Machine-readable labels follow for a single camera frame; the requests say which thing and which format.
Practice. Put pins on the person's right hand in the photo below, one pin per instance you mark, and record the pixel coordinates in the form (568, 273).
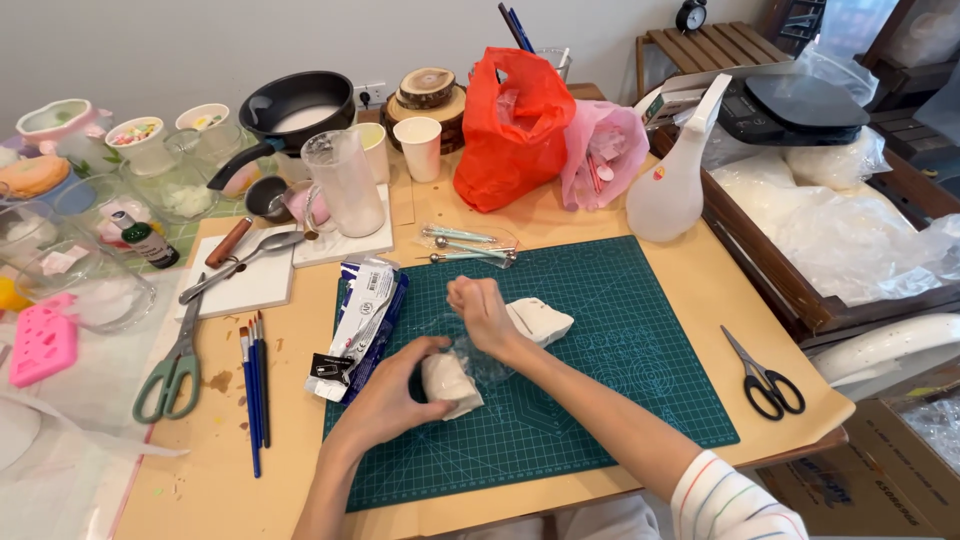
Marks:
(486, 315)

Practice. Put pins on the person's left hand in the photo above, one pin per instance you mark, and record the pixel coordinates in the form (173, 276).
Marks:
(382, 401)

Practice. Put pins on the person's right fingers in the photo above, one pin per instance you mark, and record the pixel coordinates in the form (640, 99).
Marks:
(469, 296)

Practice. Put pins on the clear plastic wrap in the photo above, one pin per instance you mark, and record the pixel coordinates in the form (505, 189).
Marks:
(484, 364)

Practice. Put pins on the white clay block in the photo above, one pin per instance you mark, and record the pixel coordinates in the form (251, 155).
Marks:
(450, 382)

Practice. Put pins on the bag of ball stylus tools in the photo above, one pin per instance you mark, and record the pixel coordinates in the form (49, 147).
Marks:
(469, 245)

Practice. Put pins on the white clay lump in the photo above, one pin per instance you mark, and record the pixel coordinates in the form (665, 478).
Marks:
(541, 319)

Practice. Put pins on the white and blue clay wrapper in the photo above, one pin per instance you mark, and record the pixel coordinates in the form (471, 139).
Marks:
(367, 315)

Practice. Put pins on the green cutting mat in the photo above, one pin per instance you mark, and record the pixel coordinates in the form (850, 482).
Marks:
(600, 322)

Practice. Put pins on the white paper cup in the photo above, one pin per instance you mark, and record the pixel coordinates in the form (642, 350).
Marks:
(420, 150)

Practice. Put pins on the red plastic bag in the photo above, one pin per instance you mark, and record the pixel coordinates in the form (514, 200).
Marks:
(514, 142)

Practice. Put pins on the clear measuring jug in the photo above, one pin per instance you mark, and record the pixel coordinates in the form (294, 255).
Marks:
(349, 187)

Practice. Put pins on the pink cup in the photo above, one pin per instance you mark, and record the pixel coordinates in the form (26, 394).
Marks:
(319, 210)

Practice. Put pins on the cream cup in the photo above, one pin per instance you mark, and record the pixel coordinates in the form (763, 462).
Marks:
(375, 150)

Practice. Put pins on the pink plastic bag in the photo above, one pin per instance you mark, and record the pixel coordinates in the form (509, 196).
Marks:
(604, 154)

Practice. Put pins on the stack of wood slices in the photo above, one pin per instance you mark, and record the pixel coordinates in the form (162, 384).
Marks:
(431, 101)

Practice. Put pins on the white square tile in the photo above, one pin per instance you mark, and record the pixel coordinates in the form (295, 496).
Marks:
(255, 289)

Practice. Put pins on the metal spoon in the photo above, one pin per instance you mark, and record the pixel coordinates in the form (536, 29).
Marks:
(259, 253)

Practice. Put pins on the black paintbrush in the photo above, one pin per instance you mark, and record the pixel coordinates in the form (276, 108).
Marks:
(263, 382)

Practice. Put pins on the white power outlet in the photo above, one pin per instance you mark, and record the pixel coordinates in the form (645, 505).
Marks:
(370, 94)

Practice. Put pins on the blue paintbrush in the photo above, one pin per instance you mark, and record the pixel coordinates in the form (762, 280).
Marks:
(250, 405)
(255, 375)

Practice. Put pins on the small black cup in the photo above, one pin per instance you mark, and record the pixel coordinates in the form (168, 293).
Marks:
(262, 199)

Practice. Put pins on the clear glass with pens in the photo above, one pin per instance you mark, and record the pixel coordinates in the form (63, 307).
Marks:
(551, 64)

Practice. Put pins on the black saucepan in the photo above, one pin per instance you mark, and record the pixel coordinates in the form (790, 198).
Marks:
(300, 109)

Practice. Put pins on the white and green box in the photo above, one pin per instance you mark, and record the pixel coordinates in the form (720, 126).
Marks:
(671, 105)

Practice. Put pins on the brown kraft paper sheet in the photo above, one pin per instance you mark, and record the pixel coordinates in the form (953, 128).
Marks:
(750, 300)

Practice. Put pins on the clear glass cup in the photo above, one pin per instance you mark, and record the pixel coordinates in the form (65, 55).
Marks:
(214, 154)

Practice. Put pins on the glass jar with white pieces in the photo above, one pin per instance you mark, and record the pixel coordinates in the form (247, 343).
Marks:
(176, 195)

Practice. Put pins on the small white bowl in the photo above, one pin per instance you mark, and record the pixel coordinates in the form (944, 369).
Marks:
(202, 116)

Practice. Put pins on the small green bottle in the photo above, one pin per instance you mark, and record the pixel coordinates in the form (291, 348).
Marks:
(148, 241)

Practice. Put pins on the white striped sleeve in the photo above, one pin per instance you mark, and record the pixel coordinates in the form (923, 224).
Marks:
(727, 502)

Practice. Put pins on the wooden slatted stool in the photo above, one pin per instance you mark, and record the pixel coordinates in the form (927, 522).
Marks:
(712, 49)

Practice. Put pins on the black alarm clock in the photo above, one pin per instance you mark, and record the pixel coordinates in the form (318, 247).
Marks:
(691, 15)

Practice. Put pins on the white bowl of sprinkles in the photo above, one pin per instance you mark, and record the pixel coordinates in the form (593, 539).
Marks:
(139, 146)

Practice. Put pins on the wooden crate with plastic bags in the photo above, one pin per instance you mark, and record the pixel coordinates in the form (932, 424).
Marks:
(825, 225)

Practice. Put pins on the large glass bowl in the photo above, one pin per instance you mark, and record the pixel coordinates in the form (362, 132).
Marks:
(97, 289)

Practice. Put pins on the black kitchen scale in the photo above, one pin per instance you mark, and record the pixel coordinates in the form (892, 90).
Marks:
(795, 109)

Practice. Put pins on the white chair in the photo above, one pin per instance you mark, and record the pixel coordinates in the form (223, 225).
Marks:
(885, 349)

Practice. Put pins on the pink silicone mold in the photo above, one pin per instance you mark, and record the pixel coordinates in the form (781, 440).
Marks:
(43, 341)

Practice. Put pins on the white plastic sheet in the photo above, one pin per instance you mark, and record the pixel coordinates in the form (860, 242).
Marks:
(67, 450)

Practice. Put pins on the cardboard box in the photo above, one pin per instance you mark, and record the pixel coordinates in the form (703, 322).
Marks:
(877, 472)

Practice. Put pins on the pink and white dish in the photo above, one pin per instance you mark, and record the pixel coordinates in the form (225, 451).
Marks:
(60, 120)

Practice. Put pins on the orange round dish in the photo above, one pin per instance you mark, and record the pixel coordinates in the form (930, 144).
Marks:
(34, 176)

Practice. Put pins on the yellow object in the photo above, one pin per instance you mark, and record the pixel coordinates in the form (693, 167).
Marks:
(9, 294)

